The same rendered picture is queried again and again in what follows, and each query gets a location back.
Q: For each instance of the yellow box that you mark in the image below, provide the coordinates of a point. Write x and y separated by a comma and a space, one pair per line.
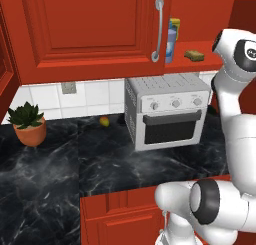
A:
175, 25

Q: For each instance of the blue soap dispenser bottle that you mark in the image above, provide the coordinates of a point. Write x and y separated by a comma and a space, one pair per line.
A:
170, 45

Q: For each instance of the potted green plant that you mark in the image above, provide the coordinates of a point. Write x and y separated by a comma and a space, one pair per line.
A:
28, 124

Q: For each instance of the red side cabinet door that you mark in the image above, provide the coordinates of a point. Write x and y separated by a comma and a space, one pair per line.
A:
6, 75

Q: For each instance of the red open cabinet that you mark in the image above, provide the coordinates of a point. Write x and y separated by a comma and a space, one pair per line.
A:
203, 25

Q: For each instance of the grey wall outlet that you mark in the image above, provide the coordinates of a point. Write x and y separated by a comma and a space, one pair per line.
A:
68, 87

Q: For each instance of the white toaster oven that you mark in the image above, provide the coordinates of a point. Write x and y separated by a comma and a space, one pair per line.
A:
166, 115

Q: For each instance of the red lower cabinet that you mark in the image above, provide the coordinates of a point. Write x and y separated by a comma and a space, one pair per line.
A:
120, 219

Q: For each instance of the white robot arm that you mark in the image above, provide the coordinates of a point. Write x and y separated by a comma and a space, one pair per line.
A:
240, 135

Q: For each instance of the yellow-brown sponge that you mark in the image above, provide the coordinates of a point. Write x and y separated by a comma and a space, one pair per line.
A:
194, 55

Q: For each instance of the red upper cabinet door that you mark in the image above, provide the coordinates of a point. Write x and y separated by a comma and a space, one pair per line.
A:
90, 32

